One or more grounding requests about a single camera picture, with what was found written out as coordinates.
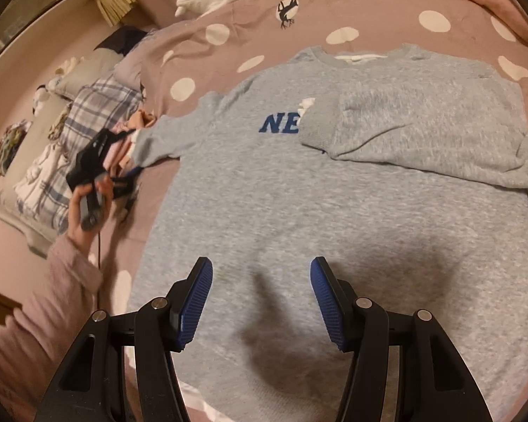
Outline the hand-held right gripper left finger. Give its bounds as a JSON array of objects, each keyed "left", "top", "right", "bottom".
[{"left": 34, "top": 257, "right": 214, "bottom": 422}]

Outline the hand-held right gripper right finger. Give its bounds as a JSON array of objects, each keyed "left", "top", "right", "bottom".
[{"left": 310, "top": 256, "right": 494, "bottom": 422}]

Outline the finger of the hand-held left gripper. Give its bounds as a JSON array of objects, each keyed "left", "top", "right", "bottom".
[
  {"left": 108, "top": 128, "right": 137, "bottom": 145},
  {"left": 110, "top": 166, "right": 142, "bottom": 199}
]

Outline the grey sweatshirt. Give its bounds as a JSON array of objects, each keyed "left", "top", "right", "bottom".
[{"left": 127, "top": 43, "right": 528, "bottom": 422}]

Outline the person's left forearm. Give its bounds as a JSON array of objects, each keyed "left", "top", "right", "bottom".
[{"left": 0, "top": 234, "right": 105, "bottom": 422}]

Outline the pink clothes pile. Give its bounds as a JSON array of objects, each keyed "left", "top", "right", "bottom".
[{"left": 109, "top": 111, "right": 160, "bottom": 172}]

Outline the person's left hand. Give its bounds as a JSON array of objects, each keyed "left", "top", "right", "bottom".
[{"left": 67, "top": 175, "right": 115, "bottom": 247}]

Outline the plaid cloth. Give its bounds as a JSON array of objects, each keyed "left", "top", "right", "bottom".
[{"left": 13, "top": 72, "right": 144, "bottom": 235}]

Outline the grey pillow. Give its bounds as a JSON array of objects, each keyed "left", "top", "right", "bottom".
[{"left": 53, "top": 48, "right": 125, "bottom": 100}]

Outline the floral cloth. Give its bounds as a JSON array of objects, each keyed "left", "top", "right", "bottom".
[{"left": 0, "top": 120, "right": 32, "bottom": 177}]

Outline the dark cloth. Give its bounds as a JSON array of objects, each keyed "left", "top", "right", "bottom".
[{"left": 94, "top": 26, "right": 159, "bottom": 52}]

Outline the wicker basket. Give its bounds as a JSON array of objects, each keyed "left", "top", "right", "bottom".
[{"left": 92, "top": 0, "right": 138, "bottom": 27}]

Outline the mauve polka dot blanket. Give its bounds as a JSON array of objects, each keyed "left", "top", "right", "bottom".
[{"left": 90, "top": 0, "right": 528, "bottom": 422}]

